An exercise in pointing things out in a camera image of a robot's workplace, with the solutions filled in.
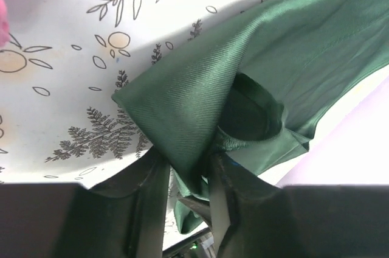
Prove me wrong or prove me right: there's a dark green cloth napkin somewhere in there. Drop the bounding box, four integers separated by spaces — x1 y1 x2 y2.
111 0 389 236

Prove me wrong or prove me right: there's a pink placemat cloth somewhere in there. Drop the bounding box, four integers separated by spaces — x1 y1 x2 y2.
0 0 10 47

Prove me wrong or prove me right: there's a floral tablecloth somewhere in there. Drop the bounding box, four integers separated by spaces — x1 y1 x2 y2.
0 0 389 234

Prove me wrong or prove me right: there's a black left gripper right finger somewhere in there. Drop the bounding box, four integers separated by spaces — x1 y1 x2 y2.
208 154 388 257

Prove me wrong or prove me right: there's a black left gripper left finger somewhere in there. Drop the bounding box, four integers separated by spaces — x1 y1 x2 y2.
1 148 170 257

